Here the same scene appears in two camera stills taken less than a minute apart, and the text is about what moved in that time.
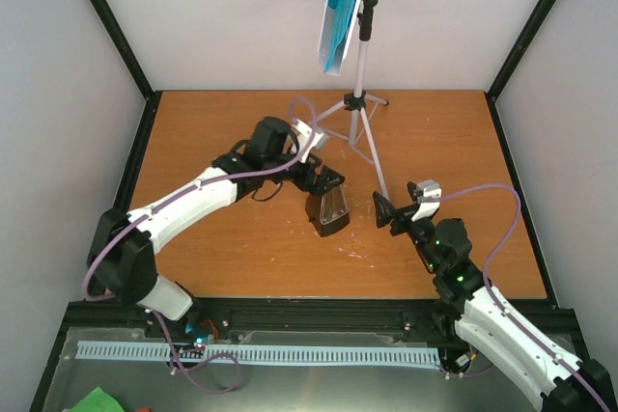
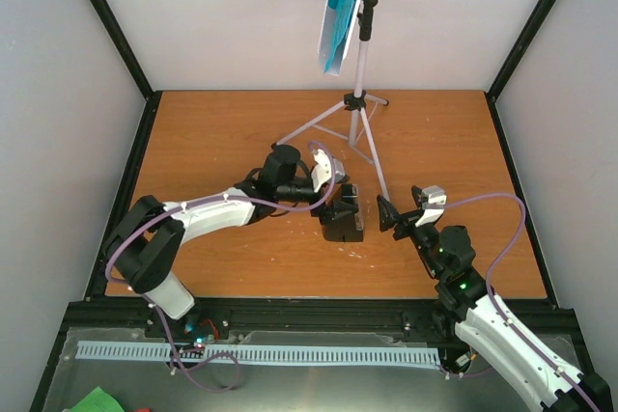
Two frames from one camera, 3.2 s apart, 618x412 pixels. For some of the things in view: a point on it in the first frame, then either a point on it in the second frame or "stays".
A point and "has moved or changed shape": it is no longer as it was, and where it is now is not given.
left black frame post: (121, 41) stays
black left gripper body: (303, 180) -> (321, 211)
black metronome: (327, 211) has moved or changed shape
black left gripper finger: (329, 178) -> (340, 207)
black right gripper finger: (383, 209) stays
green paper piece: (98, 400) stays
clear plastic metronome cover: (333, 206) has moved or changed shape
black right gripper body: (402, 214) stays
